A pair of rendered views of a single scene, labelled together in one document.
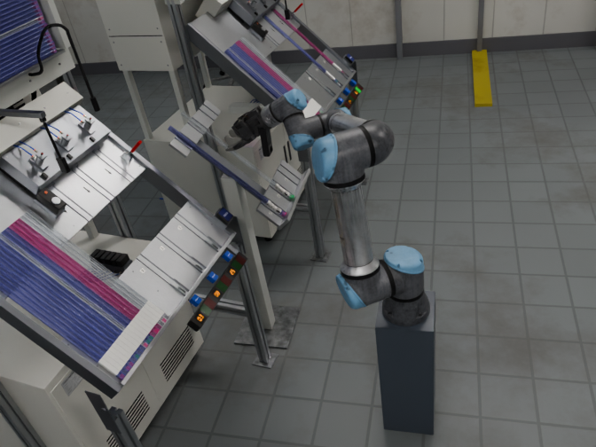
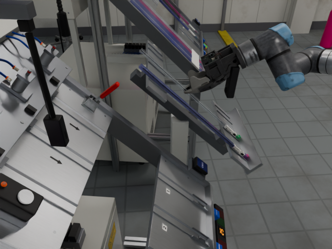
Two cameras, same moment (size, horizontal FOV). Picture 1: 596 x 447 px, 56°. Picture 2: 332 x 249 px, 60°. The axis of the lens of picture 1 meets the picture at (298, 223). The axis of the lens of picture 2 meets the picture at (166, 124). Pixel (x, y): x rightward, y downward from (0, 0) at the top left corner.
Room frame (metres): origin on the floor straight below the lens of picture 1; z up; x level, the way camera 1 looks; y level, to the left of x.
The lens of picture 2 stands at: (1.08, 0.60, 1.42)
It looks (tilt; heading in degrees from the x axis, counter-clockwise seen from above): 37 degrees down; 337
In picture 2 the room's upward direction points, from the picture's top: straight up
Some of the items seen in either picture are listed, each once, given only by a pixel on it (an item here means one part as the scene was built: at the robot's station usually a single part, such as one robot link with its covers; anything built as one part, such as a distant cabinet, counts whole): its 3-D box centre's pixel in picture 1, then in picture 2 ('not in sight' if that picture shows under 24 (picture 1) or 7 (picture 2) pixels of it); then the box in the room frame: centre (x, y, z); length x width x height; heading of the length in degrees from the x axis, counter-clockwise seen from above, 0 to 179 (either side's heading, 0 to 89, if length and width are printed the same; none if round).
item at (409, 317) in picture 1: (405, 297); not in sight; (1.27, -0.29, 0.60); 0.15 x 0.15 x 0.10
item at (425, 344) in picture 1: (408, 364); not in sight; (1.27, -0.29, 0.27); 0.18 x 0.18 x 0.55; 71
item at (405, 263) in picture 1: (402, 270); not in sight; (1.27, -0.29, 0.72); 0.13 x 0.12 x 0.14; 104
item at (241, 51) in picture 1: (256, 107); (131, 58); (2.81, 0.11, 0.65); 1.01 x 0.73 x 1.29; 62
